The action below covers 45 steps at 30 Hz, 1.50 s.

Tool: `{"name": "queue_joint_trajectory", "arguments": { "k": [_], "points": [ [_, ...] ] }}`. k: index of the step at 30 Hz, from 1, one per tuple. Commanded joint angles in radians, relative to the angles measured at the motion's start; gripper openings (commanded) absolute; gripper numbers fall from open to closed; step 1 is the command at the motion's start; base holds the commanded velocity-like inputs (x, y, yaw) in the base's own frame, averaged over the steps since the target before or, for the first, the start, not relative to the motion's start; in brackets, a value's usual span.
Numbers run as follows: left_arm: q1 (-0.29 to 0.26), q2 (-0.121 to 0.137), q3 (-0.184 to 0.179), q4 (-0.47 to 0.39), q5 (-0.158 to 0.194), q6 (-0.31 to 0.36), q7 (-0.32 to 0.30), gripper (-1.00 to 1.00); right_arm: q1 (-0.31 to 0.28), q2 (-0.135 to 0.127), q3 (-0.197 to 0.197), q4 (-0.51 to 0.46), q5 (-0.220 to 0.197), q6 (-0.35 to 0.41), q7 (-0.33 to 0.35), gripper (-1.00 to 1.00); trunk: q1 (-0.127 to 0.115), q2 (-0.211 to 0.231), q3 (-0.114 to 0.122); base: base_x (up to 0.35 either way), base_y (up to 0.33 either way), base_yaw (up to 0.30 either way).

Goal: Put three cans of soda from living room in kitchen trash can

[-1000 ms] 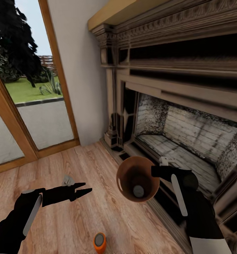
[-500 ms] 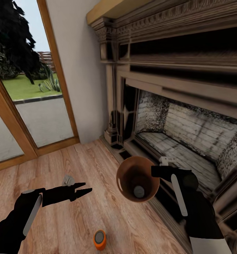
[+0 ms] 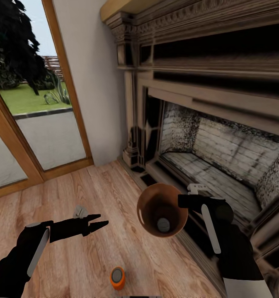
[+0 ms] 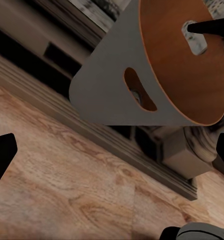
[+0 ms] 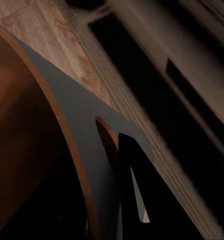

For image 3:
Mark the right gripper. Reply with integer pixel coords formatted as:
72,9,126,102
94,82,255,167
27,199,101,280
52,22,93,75
178,194,203,211

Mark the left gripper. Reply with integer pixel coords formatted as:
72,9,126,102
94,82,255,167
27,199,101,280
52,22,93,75
63,214,109,239

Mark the can of soda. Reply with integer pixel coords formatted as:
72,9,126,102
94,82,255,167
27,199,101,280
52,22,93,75
156,214,170,233
110,267,126,291

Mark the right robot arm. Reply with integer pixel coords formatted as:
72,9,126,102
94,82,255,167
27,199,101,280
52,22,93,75
178,183,273,298

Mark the trash can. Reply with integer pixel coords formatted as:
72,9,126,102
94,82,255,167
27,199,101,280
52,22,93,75
137,183,188,238

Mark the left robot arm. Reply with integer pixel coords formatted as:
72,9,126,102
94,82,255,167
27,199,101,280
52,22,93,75
0,205,109,298

